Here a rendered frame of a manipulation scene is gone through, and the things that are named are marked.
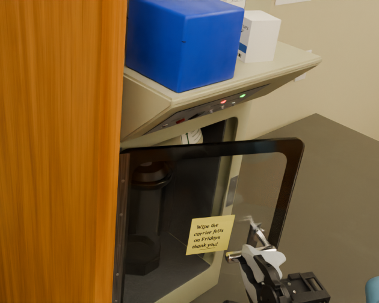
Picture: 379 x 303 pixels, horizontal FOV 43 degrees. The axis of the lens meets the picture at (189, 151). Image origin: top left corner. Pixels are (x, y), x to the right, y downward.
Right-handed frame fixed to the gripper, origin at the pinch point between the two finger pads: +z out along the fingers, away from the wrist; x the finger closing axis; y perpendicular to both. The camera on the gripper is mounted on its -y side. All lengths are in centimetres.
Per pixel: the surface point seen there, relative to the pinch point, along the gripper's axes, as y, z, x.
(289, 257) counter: 27.9, 23.1, -26.1
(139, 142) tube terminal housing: -16.7, 7.4, 18.4
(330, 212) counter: 49, 38, -26
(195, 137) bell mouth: -4.3, 16.1, 13.7
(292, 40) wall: 59, 92, 7
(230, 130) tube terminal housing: 4.4, 20.7, 12.1
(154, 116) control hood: -17.9, -2.9, 27.7
